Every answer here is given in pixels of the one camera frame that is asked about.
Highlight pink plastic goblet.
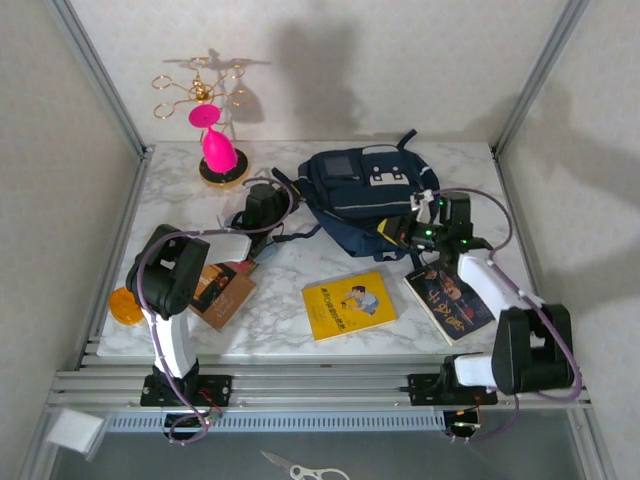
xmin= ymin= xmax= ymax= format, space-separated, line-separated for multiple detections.
xmin=188 ymin=103 xmax=239 ymax=171

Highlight aluminium frame post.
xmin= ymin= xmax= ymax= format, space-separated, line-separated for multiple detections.
xmin=492 ymin=0 xmax=591 ymax=157
xmin=42 ymin=0 xmax=156 ymax=160

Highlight gold wire glass rack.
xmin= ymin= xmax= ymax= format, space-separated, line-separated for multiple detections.
xmin=152 ymin=55 xmax=251 ymax=189

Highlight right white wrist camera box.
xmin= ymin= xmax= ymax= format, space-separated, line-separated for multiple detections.
xmin=409 ymin=188 xmax=437 ymax=225

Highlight white square pad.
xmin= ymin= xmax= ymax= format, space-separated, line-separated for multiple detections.
xmin=45 ymin=407 xmax=106 ymax=461

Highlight grey slotted cable duct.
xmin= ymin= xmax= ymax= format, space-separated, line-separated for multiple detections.
xmin=107 ymin=412 xmax=446 ymax=434

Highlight aluminium cross rail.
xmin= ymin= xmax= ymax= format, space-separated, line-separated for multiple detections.
xmin=47 ymin=367 xmax=594 ymax=414

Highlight orange translucent glass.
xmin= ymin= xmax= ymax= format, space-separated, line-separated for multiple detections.
xmin=108 ymin=287 xmax=149 ymax=329

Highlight white handled scissors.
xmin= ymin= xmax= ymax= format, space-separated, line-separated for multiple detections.
xmin=260 ymin=449 xmax=351 ymax=480

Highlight brown cover book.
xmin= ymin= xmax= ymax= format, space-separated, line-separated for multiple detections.
xmin=188 ymin=260 xmax=259 ymax=332

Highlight black controller board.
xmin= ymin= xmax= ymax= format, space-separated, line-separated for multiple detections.
xmin=442 ymin=408 xmax=485 ymax=437
xmin=163 ymin=412 xmax=225 ymax=436

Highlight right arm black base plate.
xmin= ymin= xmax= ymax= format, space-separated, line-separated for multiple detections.
xmin=407 ymin=372 xmax=500 ymax=407

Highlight navy blue backpack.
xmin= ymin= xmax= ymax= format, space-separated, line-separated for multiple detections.
xmin=271 ymin=128 xmax=442 ymax=271

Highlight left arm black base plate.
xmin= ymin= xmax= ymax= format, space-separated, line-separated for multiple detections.
xmin=139 ymin=374 xmax=234 ymax=407

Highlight yellow cartoon cover book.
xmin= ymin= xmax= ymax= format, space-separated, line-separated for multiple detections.
xmin=301 ymin=271 xmax=399 ymax=344

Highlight aluminium side rail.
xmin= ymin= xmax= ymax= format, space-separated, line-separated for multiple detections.
xmin=492 ymin=147 xmax=569 ymax=371
xmin=74 ymin=149 xmax=154 ymax=371

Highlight grey blue pencil case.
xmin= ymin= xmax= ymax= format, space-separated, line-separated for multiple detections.
xmin=217 ymin=213 xmax=282 ymax=265

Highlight dark blue portrait book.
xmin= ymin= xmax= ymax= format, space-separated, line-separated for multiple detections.
xmin=403 ymin=259 xmax=494 ymax=347

